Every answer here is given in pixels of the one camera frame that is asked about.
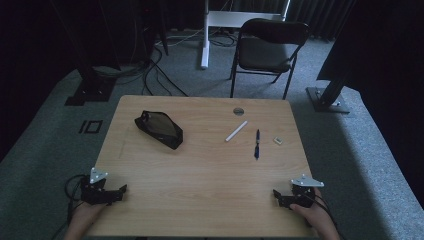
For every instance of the black folding chair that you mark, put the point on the black folding chair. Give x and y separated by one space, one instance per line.
266 55

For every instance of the white pen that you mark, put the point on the white pen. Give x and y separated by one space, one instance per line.
236 131

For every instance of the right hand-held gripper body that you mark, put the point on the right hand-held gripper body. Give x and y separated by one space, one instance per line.
303 195

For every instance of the blue pen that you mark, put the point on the blue pen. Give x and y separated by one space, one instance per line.
257 148

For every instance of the small beige eraser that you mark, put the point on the small beige eraser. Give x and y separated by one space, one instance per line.
278 140

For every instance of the person's left hand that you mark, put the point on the person's left hand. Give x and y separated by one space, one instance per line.
85 216

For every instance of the black mesh pencil case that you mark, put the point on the black mesh pencil case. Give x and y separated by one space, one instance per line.
160 130

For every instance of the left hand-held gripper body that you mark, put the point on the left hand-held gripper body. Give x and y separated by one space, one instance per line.
95 193

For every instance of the round grey table grommet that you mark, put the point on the round grey table grommet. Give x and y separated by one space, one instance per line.
238 111

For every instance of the person's right hand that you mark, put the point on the person's right hand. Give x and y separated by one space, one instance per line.
316 216

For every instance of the black metal stand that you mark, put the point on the black metal stand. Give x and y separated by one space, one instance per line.
90 90
328 98

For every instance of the white metal desk frame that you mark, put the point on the white metal desk frame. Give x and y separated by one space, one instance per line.
205 50

